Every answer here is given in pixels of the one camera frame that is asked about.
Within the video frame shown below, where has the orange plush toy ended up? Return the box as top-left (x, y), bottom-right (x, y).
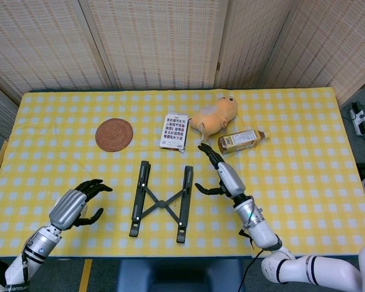
top-left (189, 95), bottom-right (238, 146)

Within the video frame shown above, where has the amber tea bottle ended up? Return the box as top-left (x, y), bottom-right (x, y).
top-left (217, 129), bottom-right (270, 155)

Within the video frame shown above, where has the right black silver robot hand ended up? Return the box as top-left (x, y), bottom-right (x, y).
top-left (194, 142), bottom-right (247, 201)

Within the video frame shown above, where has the white power strip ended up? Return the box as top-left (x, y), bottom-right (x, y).
top-left (348, 102), bottom-right (365, 142)

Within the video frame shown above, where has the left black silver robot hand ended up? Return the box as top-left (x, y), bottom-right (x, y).
top-left (48, 178), bottom-right (114, 231)

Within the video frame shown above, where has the woven bamboo folding screen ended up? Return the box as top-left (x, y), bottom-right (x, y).
top-left (0, 0), bottom-right (365, 139)

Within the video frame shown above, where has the blue padded seat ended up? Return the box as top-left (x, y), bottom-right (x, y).
top-left (115, 259), bottom-right (246, 292)

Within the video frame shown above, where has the round brown woven coaster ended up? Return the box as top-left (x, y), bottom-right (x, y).
top-left (95, 119), bottom-right (134, 152)

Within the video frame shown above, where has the yellow checkered tablecloth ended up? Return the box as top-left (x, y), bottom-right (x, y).
top-left (0, 87), bottom-right (365, 259)

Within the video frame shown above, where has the card box with colourful grid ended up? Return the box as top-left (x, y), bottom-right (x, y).
top-left (159, 113), bottom-right (190, 151)

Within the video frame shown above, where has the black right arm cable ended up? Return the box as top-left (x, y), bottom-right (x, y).
top-left (239, 248), bottom-right (265, 292)

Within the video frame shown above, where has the black folding laptop stand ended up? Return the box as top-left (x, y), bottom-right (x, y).
top-left (128, 160), bottom-right (195, 243)

